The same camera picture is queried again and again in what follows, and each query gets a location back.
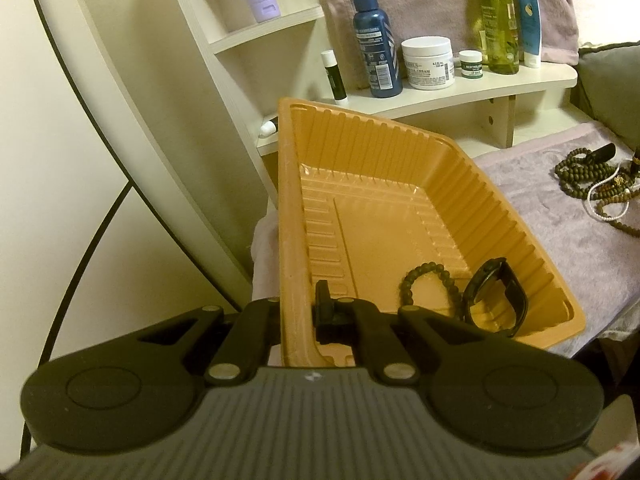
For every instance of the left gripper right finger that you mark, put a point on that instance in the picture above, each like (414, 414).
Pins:
(484, 388)

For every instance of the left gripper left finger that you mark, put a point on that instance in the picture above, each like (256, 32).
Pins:
(136, 389)

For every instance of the black wrist watch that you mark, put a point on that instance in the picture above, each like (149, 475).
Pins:
(496, 286)

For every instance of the orange plastic tray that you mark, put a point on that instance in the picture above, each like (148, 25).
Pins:
(364, 200)

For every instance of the lilac towel on table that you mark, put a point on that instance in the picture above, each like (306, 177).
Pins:
(598, 264)

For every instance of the black tube lying flat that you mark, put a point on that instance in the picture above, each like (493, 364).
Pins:
(268, 128)

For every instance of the cream wooden shelf unit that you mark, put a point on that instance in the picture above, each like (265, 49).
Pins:
(176, 91)

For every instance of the grey cushion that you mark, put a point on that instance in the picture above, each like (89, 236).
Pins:
(607, 88)

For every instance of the small green-label jar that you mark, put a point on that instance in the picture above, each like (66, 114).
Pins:
(471, 64)

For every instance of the white cream jar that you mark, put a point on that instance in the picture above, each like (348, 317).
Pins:
(429, 62)

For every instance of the green olive oil bottle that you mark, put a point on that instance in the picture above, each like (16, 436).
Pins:
(501, 35)

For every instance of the black white lip balm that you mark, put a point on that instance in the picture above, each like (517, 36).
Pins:
(333, 73)

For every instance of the blue spray bottle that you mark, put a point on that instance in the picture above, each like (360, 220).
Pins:
(378, 49)

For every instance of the blue white tube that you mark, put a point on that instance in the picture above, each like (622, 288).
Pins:
(530, 32)

